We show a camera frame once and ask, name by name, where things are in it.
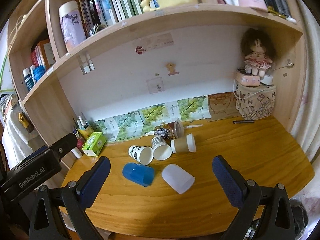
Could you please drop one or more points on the dark printed clear plastic cup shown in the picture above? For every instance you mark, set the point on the dark printed clear plastic cup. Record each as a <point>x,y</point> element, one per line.
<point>166,131</point>

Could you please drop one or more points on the bear shaped wall clip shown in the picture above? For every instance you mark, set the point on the bear shaped wall clip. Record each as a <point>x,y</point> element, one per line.
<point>172,68</point>

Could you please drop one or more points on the red wall sticker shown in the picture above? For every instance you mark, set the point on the red wall sticker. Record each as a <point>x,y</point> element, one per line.
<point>140,50</point>

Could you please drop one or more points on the yellow green bottle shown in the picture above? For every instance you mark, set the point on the yellow green bottle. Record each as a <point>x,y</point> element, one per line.
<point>86,131</point>

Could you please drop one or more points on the brown paper cup white lid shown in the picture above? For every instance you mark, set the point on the brown paper cup white lid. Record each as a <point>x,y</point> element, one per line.
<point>181,145</point>

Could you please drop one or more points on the row of green blue books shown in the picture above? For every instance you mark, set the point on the row of green blue books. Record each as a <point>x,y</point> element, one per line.
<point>117,2</point>

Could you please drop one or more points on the brown haired plush doll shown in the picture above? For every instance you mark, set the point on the brown haired plush doll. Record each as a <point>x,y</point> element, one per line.
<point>257,55</point>

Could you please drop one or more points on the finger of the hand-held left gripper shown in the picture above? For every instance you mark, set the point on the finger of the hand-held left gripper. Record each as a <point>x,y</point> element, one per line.
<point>65,145</point>

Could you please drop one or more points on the blue jar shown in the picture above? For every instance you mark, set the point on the blue jar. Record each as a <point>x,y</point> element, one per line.
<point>40,73</point>

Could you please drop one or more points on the orange books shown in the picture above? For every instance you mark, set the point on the orange books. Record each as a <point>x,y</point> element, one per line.
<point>42,53</point>

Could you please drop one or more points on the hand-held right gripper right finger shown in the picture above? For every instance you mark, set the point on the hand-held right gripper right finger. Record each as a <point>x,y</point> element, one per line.
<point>225,177</point>

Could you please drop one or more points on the printed fabric storage bag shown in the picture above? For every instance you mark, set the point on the printed fabric storage bag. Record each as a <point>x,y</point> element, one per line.
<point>257,102</point>

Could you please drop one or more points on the clear adhesive wall hook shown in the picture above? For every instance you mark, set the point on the clear adhesive wall hook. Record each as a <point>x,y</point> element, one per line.
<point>86,63</point>

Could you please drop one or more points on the brown paper bag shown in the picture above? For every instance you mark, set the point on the brown paper bag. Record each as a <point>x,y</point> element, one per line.
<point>221,106</point>

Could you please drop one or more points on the black pen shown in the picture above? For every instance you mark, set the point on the black pen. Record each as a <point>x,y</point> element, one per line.
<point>243,121</point>

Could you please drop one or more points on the grape print carton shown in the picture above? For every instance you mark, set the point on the grape print carton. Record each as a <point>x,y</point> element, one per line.
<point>107,128</point>
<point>192,106</point>
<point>127,125</point>
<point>152,115</point>

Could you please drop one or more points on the white tube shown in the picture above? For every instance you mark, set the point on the white tube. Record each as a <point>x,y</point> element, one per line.
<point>77,152</point>

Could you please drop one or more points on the green tissue box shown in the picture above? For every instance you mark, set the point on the green tissue box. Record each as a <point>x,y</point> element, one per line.
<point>93,143</point>

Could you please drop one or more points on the white curtain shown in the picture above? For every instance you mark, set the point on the white curtain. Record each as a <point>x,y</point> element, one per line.
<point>308,92</point>

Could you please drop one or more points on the white purple tumbler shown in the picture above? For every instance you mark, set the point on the white purple tumbler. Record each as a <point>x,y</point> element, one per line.
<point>71,25</point>

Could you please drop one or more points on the blue plastic cup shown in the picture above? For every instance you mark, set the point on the blue plastic cup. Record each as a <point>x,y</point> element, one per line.
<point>137,173</point>

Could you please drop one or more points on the black and white paper cup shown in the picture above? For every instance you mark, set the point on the black and white paper cup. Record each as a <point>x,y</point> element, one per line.
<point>136,151</point>

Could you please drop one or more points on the pink box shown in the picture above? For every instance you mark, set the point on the pink box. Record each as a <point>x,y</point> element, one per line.
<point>247,79</point>

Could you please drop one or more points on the yellow hanging figure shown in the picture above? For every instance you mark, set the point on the yellow hanging figure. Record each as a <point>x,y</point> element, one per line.
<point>25,122</point>

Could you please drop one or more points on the white translucent plastic cup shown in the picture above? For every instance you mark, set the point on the white translucent plastic cup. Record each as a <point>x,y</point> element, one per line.
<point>176,177</point>

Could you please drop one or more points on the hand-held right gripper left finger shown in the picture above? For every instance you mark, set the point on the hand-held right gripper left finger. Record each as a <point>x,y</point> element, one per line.
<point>95,180</point>

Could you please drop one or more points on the wooden bookshelf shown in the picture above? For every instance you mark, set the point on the wooden bookshelf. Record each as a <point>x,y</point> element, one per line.
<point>200,17</point>

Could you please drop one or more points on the dark blue bottle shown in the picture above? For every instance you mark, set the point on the dark blue bottle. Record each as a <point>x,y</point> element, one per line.
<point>28,80</point>

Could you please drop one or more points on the clear square wall hook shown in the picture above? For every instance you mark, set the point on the clear square wall hook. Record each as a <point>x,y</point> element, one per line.
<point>156,85</point>

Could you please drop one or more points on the striped paper cup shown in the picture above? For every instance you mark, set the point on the striped paper cup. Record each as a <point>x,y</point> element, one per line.
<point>158,142</point>

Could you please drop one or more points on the white charger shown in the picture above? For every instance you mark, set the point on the white charger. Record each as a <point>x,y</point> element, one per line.
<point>267,79</point>

